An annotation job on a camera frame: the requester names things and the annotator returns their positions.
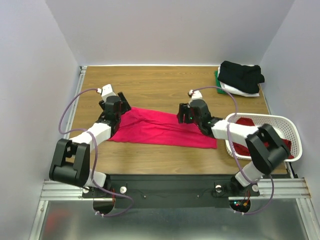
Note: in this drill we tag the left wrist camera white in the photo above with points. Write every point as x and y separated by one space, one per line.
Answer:
106 91

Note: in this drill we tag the white plastic laundry basket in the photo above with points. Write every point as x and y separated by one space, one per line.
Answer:
282 125

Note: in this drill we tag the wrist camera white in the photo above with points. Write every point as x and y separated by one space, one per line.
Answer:
106 91
195 95

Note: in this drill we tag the aluminium rail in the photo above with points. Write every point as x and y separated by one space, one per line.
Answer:
286 188
64 127

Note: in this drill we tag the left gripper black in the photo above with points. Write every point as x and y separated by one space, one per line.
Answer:
121 105

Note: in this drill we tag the front aluminium rail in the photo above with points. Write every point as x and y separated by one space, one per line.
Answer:
286 188

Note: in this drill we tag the folded black t shirt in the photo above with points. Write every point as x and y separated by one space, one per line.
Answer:
242 77

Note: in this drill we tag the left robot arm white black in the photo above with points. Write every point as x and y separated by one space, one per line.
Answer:
71 159

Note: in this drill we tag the folded white t shirt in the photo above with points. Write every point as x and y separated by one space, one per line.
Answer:
236 91

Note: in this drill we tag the left aluminium rail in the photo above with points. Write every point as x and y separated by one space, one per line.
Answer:
64 127

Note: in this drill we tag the folded green t shirt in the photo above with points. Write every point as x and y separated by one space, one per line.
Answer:
217 83

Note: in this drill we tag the pink t shirt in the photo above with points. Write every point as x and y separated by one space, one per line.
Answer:
146 126

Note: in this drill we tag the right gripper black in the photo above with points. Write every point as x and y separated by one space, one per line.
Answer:
186 113

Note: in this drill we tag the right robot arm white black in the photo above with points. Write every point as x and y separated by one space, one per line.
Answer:
266 148

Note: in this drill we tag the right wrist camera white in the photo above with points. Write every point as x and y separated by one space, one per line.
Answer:
195 95

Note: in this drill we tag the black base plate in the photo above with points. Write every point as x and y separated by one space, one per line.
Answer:
172 191

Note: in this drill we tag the dark red t shirt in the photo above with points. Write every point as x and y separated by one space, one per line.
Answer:
243 150

